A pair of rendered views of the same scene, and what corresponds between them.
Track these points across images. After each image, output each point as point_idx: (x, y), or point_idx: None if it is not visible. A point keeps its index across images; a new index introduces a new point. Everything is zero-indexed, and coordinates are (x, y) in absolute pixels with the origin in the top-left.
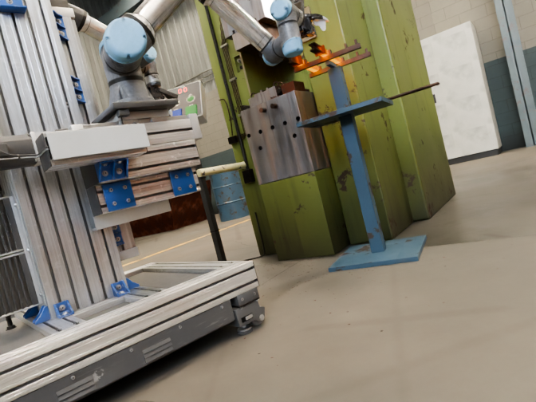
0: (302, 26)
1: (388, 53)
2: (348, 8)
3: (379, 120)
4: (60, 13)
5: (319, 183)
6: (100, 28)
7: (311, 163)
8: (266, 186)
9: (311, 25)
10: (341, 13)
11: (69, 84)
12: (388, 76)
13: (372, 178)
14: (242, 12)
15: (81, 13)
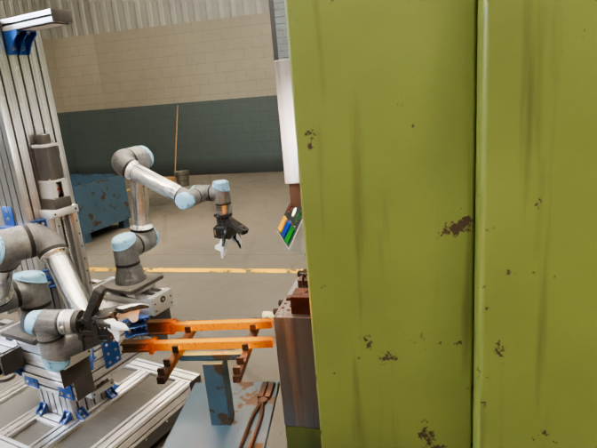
0: (81, 334)
1: (478, 338)
2: (369, 227)
3: (400, 440)
4: (44, 216)
5: (292, 442)
6: (139, 180)
7: (283, 414)
8: None
9: (96, 333)
10: (318, 249)
11: None
12: (475, 379)
13: None
14: (59, 288)
15: (121, 169)
